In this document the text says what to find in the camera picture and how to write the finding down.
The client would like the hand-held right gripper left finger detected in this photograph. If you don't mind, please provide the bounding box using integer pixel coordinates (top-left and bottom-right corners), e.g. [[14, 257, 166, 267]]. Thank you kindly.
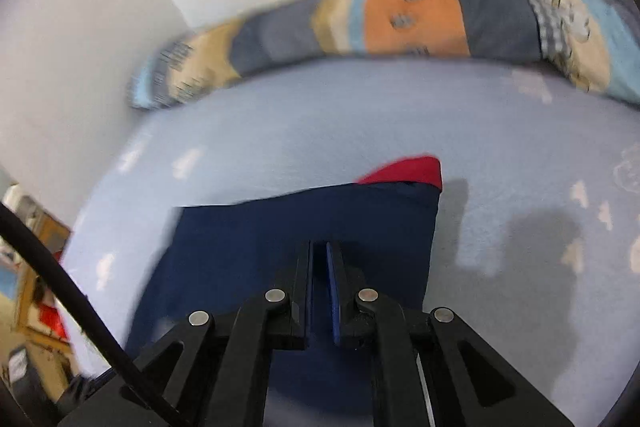
[[57, 240, 314, 427]]

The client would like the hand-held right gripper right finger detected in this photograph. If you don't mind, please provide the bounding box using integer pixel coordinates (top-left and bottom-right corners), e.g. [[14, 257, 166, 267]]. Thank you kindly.
[[326, 241, 577, 427]]

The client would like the navy blue jacket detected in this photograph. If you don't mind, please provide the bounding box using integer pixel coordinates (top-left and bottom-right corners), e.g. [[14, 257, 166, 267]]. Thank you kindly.
[[125, 181, 446, 360]]

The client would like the red garment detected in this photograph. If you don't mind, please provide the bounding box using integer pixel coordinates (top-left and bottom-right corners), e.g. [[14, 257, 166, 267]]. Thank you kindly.
[[356, 155, 445, 194]]

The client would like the light blue bed sheet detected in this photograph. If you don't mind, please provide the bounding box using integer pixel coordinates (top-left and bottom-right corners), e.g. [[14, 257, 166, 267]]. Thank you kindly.
[[59, 57, 640, 427]]

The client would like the wooden shelf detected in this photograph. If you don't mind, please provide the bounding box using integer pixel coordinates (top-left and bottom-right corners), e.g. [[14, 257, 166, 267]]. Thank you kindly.
[[0, 181, 75, 348]]

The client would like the patchwork quilt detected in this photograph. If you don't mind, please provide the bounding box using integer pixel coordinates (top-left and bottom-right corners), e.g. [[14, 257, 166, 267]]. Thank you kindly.
[[129, 0, 640, 110]]

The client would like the black cable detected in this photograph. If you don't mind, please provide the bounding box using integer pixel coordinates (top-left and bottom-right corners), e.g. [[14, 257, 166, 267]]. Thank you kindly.
[[0, 202, 193, 427]]

